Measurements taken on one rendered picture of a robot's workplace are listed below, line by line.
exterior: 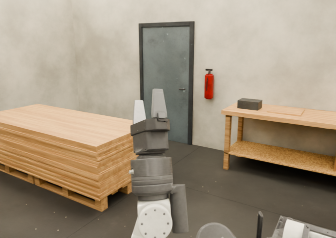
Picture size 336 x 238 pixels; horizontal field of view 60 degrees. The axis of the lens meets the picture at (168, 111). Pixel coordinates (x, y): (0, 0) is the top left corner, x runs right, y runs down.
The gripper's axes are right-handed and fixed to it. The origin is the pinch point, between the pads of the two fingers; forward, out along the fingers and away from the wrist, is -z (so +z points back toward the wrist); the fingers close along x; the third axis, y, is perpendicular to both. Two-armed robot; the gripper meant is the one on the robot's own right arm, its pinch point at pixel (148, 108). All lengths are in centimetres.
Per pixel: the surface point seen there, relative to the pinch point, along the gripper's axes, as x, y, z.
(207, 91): -325, -256, -100
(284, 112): -206, -290, -42
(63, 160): -301, -25, 1
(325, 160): -199, -348, 24
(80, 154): -274, -38, -4
